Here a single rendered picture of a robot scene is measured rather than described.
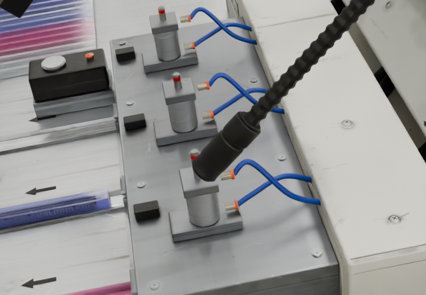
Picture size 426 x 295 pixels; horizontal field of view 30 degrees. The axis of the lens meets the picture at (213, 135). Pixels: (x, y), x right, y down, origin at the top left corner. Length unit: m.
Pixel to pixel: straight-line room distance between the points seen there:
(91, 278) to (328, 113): 0.22
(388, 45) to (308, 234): 0.21
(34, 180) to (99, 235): 0.10
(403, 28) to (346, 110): 0.10
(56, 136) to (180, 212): 0.25
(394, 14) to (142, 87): 0.23
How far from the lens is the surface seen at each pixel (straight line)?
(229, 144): 0.45
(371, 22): 0.72
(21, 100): 0.85
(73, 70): 0.79
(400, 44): 0.68
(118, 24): 0.94
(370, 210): 0.54
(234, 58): 0.73
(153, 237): 0.57
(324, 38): 0.43
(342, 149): 0.59
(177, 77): 0.62
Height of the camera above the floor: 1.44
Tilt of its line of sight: 23 degrees down
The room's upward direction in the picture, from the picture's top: 43 degrees clockwise
